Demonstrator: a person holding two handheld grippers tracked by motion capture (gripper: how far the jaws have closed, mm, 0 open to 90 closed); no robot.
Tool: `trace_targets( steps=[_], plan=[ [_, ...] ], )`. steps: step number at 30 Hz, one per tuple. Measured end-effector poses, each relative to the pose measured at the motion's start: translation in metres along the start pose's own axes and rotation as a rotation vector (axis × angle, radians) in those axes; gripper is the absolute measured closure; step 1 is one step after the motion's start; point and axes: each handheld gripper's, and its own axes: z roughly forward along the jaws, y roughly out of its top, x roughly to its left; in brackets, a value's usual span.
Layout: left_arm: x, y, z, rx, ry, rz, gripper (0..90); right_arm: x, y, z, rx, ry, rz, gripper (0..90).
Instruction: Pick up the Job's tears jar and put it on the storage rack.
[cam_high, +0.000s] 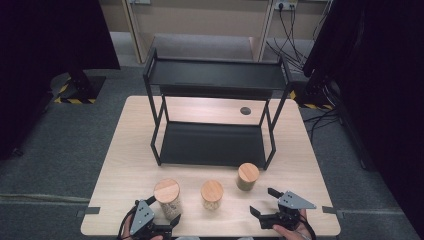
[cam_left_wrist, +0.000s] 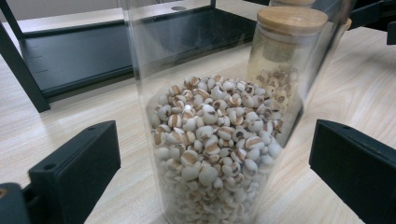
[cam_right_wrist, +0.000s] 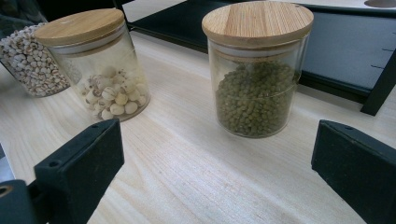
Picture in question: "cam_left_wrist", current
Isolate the glass jar of lotus seeds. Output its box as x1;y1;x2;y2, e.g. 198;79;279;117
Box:
247;6;353;125

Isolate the dark furniture piece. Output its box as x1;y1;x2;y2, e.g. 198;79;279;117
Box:
348;0;396;46

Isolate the tall glass jar of barley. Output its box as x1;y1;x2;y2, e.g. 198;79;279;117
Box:
120;0;357;224

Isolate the black metal rack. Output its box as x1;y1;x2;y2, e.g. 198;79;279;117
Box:
0;0;272;114

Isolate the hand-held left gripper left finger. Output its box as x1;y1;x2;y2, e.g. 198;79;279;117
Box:
28;120;121;224

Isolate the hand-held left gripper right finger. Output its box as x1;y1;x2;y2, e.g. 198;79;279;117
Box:
308;119;396;224

